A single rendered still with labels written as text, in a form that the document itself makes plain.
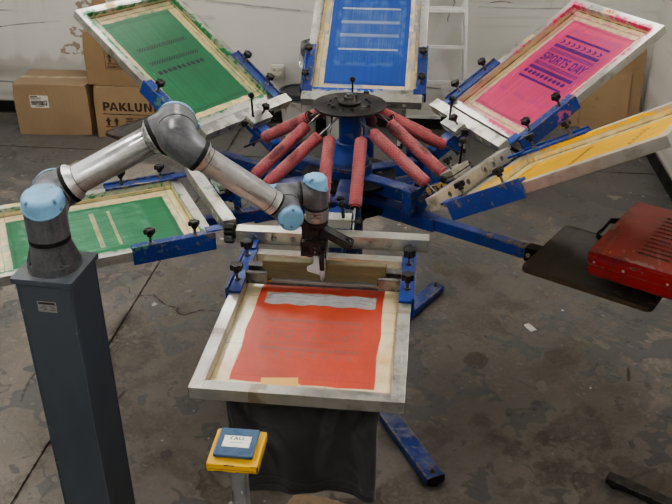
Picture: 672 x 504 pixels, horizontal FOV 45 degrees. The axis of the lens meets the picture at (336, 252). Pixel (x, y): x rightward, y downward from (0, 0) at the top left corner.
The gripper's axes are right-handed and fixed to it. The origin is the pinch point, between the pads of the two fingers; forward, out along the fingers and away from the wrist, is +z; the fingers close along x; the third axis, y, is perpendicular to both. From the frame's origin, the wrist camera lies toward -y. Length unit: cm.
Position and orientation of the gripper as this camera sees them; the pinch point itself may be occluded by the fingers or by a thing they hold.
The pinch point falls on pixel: (324, 274)
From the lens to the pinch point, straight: 268.7
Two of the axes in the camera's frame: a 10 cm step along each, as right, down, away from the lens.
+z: 0.1, 8.7, 4.9
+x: -1.1, 4.9, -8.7
